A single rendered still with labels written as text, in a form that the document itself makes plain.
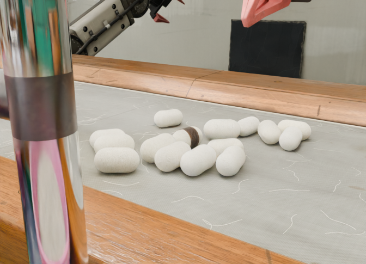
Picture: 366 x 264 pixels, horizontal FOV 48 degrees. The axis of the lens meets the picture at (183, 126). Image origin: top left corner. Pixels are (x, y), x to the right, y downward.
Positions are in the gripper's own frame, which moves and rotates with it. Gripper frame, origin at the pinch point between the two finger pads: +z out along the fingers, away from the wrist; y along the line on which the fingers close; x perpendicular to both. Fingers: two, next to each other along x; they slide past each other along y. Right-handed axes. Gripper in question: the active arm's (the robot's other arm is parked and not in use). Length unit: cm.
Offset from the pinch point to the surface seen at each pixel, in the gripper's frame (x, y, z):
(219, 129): 1.1, 2.6, 14.1
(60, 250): -17.4, 9.6, 30.9
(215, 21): 130, -110, -131
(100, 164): -6.5, -1.2, 23.7
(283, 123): 3.7, 7.3, 10.5
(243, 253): -11.8, 14.2, 27.3
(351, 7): 126, -32, -144
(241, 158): -2.4, 7.7, 18.2
